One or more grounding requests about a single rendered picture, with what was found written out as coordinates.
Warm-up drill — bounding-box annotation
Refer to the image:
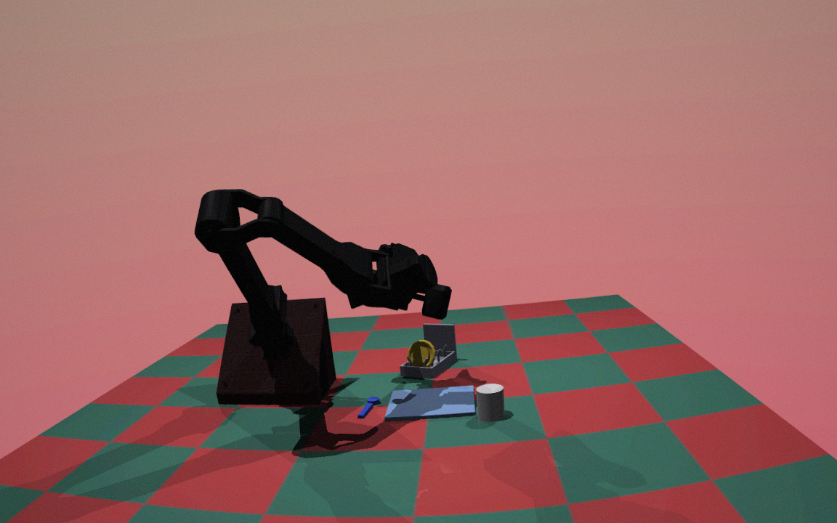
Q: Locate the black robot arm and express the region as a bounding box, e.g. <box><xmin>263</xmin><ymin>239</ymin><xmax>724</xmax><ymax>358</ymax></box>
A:
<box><xmin>194</xmin><ymin>189</ymin><xmax>437</xmax><ymax>358</ymax></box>

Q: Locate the grey cylinder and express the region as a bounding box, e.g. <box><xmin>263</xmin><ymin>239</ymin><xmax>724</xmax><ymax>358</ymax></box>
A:
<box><xmin>476</xmin><ymin>384</ymin><xmax>505</xmax><ymax>422</ymax></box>

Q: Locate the grey dish rack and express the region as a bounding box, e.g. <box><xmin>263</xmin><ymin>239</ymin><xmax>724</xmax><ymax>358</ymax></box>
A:
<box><xmin>400</xmin><ymin>323</ymin><xmax>457</xmax><ymax>378</ymax></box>

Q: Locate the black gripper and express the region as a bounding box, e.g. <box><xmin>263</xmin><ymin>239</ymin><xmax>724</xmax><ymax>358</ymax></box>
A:
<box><xmin>387</xmin><ymin>284</ymin><xmax>452</xmax><ymax>320</ymax></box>

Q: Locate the golden yellow round plate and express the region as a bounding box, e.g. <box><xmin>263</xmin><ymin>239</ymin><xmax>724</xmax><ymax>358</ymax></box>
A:
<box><xmin>407</xmin><ymin>340</ymin><xmax>436</xmax><ymax>368</ymax></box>

